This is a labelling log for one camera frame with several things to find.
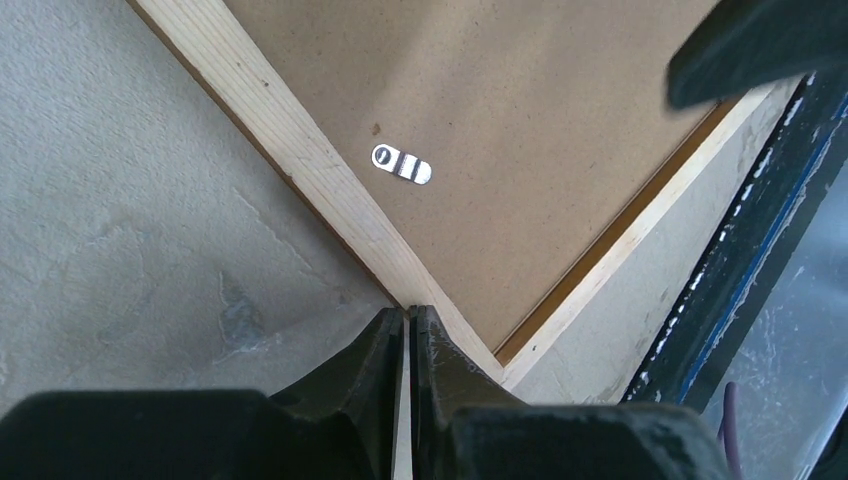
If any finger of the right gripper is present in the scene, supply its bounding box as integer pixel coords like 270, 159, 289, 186
665, 0, 847, 110

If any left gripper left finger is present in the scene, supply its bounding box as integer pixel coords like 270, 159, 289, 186
1, 308, 404, 479

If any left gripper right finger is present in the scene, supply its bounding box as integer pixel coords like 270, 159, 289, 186
409, 306, 729, 479

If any brown frame backing board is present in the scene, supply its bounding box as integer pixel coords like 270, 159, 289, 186
229, 0, 712, 349

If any wooden picture frame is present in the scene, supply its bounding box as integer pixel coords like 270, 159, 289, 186
134, 1, 799, 403

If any metal turn clip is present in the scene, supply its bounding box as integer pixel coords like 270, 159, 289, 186
371, 144, 433, 185

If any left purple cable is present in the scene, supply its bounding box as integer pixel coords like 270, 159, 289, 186
716, 380, 745, 480

